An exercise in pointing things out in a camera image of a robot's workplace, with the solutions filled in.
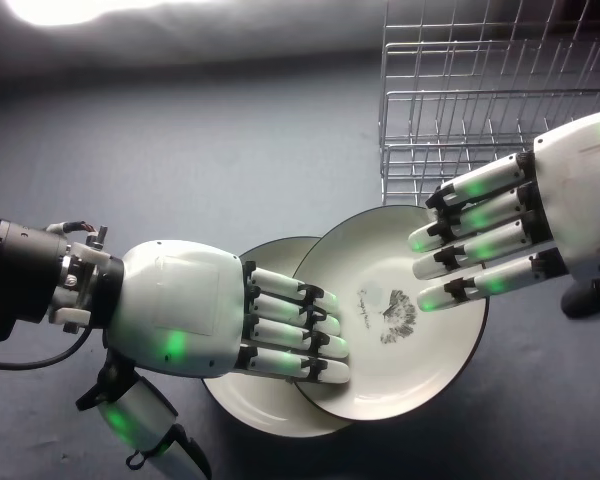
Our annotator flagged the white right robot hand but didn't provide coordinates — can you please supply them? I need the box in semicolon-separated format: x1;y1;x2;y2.
407;107;600;319

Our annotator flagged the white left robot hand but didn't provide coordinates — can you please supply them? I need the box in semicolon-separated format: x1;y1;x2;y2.
75;241;352;480

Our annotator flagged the white plate with ink print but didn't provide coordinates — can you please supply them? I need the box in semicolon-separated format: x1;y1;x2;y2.
292;204;491;421
199;235;356;439

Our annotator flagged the grey table cloth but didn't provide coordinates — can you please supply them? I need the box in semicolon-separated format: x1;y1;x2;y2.
0;49;600;480

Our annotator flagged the white sheet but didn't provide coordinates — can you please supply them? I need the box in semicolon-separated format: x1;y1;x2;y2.
0;0;600;79

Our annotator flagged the metal wire dish rack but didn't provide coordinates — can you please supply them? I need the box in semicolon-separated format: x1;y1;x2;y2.
379;0;600;210

